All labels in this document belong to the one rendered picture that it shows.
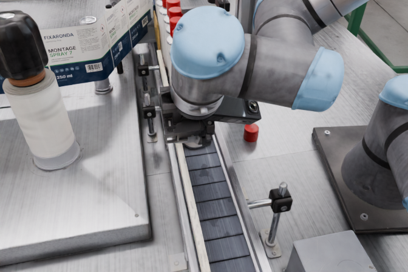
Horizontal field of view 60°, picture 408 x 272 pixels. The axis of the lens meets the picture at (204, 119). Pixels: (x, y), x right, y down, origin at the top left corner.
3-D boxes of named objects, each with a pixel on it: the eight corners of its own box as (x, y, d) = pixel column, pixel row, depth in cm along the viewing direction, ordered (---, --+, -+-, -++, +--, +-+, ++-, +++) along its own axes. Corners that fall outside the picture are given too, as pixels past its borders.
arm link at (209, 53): (249, 73, 35) (163, 56, 34) (230, 113, 45) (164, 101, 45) (257, 8, 37) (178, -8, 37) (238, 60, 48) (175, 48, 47)
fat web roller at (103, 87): (94, 85, 91) (78, 16, 79) (112, 83, 92) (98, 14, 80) (94, 95, 88) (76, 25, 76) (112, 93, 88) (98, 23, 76)
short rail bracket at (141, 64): (140, 90, 98) (135, 51, 90) (163, 87, 99) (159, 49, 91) (141, 96, 96) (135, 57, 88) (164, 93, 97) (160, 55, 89)
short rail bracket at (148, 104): (145, 131, 85) (139, 90, 77) (157, 129, 86) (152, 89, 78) (146, 140, 83) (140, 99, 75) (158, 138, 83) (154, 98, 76)
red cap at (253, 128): (260, 139, 83) (261, 129, 81) (248, 144, 82) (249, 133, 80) (252, 130, 85) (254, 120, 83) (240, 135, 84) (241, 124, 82)
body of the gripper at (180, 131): (159, 105, 62) (157, 73, 51) (207, 99, 63) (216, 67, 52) (165, 147, 59) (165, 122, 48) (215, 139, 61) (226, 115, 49)
